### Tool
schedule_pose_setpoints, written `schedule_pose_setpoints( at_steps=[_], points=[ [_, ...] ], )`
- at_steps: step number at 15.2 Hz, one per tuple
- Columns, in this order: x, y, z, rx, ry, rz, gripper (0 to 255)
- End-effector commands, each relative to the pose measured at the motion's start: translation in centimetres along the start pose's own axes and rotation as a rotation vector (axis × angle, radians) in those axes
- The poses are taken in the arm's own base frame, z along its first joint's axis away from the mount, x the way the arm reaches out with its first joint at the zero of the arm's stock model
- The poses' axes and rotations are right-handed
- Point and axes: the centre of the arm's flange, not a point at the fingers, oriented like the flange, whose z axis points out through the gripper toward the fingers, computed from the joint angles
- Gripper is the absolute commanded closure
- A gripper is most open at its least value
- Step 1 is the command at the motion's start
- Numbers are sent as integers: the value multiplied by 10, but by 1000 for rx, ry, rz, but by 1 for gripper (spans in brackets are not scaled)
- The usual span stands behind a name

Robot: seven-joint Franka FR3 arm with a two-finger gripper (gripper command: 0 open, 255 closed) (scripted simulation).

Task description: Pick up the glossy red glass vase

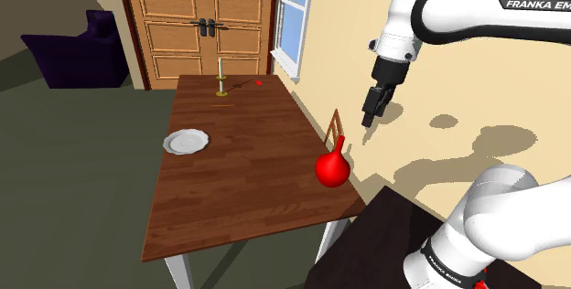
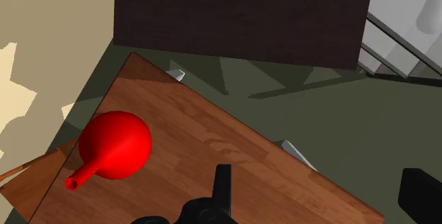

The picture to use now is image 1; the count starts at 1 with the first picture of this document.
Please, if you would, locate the brown wooden chair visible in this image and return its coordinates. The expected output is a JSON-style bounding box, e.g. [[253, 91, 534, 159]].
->
[[324, 108, 346, 155]]

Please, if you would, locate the white plate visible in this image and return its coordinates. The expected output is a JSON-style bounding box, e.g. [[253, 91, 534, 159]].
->
[[162, 128, 210, 156]]

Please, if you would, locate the white candle in brass holder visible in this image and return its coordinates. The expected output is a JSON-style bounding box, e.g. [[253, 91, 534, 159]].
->
[[215, 57, 230, 99]]

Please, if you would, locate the dark purple armchair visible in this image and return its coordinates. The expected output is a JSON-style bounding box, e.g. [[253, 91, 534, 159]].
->
[[19, 9, 132, 90]]

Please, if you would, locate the brown wooden table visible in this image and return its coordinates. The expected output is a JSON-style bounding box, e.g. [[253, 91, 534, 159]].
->
[[140, 73, 368, 289]]

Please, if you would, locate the wooden double door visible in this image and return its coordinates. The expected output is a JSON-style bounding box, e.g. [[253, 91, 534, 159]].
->
[[113, 0, 280, 91]]

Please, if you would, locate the white framed window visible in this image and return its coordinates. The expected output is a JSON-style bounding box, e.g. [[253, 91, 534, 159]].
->
[[270, 0, 318, 80]]

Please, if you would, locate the red round vase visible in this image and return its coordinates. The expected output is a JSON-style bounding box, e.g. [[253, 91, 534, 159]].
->
[[314, 134, 352, 189]]

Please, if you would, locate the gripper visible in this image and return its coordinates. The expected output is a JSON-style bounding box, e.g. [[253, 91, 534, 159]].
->
[[361, 55, 411, 129]]

